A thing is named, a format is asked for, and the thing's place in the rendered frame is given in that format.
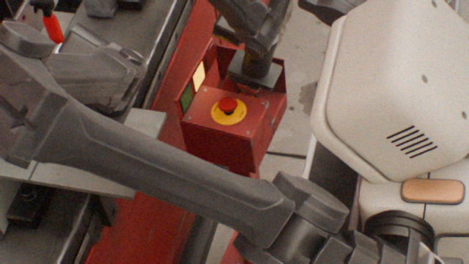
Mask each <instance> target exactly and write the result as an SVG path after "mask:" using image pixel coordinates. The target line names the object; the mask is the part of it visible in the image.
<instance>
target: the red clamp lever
mask: <svg viewBox="0 0 469 264"><path fill-rule="evenodd" d="M30 6H34V7H35V8H36V9H41V10H43V14H44V15H43V23H44V26H45V29H46V31H47V33H48V38H49V39H50V40H53V41H54V42H55V43H56V44H61V43H62V42H63V41H64V37H63V34H62V30H61V28H60V25H59V21H58V19H57V17H56V16H55V15H54V14H53V13H52V10H53V9H54V7H55V2H54V1H53V0H35V1H30Z"/></svg>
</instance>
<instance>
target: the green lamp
mask: <svg viewBox="0 0 469 264"><path fill-rule="evenodd" d="M192 99H193V95H192V91H191V84H190V83H189V85H188V87H187V89H186V91H185V92H184V94H183V96H182V97H181V98H180V100H181V103H182V106H183V111H184V113H185V112H186V110H187V107H188V106H189V104H190V102H191V100H192Z"/></svg>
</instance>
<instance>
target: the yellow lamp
mask: <svg viewBox="0 0 469 264"><path fill-rule="evenodd" d="M193 78H194V82H195V88H196V91H197V90H198V88H199V87H200V84H201V82H202V81H203V79H204V78H205V74H204V70H203V66H202V62H201V64H200V66H199V68H198V70H197V71H196V73H195V76H194V77H193Z"/></svg>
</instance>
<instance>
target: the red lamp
mask: <svg viewBox="0 0 469 264"><path fill-rule="evenodd" d="M205 57H206V62H207V70H209V69H210V67H211V65H212V63H213V61H214V59H215V58H216V52H215V47H214V43H212V45H211V46H210V48H209V50H208V52H207V54H206V56H205Z"/></svg>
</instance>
